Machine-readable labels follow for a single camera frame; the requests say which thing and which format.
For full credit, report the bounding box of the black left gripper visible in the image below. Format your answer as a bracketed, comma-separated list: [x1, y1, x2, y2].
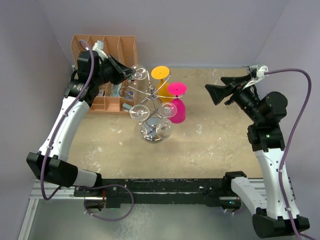
[93, 53, 136, 87]

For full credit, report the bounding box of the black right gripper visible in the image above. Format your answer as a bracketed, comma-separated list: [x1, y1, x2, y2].
[206, 73, 264, 124]

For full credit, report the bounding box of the orange plastic wine glass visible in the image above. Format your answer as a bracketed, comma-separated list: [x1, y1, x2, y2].
[151, 65, 174, 103]

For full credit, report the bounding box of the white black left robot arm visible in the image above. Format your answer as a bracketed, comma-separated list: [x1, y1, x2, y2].
[26, 50, 135, 196]

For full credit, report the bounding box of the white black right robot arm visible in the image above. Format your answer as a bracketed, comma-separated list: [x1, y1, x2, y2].
[205, 75, 310, 239]

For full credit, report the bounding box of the pink plastic wine glass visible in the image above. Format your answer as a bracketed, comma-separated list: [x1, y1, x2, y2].
[167, 82, 187, 124]

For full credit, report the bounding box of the orange perforated desk organizer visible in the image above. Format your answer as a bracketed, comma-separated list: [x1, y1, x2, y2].
[70, 34, 139, 116]

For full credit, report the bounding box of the blue stapler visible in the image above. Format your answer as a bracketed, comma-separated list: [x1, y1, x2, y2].
[122, 103, 132, 112]

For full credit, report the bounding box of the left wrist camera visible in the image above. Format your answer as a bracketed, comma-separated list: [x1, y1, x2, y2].
[92, 40, 109, 60]

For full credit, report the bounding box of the chrome wire wine glass rack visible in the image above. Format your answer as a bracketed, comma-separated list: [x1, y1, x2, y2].
[118, 70, 185, 144]

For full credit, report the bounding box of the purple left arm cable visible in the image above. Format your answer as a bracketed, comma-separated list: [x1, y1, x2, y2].
[39, 39, 96, 201]

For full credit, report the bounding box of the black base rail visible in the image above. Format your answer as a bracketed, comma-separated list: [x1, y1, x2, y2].
[74, 178, 242, 209]

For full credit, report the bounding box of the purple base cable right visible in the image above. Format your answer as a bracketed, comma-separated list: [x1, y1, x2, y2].
[223, 197, 251, 216]

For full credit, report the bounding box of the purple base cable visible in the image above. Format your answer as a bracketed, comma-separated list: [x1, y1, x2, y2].
[223, 197, 251, 216]
[83, 184, 135, 222]

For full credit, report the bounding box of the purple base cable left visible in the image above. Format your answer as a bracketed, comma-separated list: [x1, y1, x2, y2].
[83, 184, 135, 222]

